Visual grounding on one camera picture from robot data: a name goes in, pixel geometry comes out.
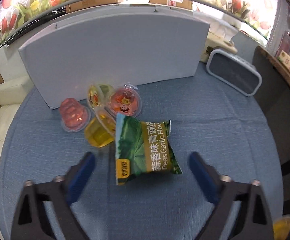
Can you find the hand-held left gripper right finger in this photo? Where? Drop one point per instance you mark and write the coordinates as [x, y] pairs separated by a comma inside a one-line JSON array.
[[202, 177]]

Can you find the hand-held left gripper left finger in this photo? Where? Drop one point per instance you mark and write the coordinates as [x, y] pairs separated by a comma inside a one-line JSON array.
[[81, 177]]

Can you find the small green pea snack packet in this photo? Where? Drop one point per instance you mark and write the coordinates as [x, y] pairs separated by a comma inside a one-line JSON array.
[[140, 150]]

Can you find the white cardboard box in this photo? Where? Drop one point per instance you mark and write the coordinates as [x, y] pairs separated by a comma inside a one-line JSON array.
[[114, 55]]

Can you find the yellow jelly cup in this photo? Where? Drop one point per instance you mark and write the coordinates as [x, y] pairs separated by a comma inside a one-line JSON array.
[[283, 227], [97, 132]]

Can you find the blue tablecloth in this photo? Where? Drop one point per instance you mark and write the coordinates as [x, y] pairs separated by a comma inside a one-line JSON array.
[[210, 130]]

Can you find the yellow-green jelly cup printed lid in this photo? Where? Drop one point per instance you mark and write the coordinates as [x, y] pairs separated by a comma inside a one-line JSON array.
[[94, 97]]

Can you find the red jelly cup printed lid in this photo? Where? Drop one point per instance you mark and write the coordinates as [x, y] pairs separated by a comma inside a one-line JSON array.
[[123, 101]]

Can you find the rectangular digital clock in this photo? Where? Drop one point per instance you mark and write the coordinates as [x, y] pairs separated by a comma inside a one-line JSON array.
[[232, 75]]

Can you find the tissue pack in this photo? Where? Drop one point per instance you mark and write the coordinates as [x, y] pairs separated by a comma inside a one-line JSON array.
[[217, 38]]

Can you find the brown cardboard box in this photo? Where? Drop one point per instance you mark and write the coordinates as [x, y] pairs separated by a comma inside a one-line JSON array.
[[171, 1], [92, 3]]

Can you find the tulip print window blind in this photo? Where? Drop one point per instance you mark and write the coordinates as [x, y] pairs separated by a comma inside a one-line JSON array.
[[34, 2]]

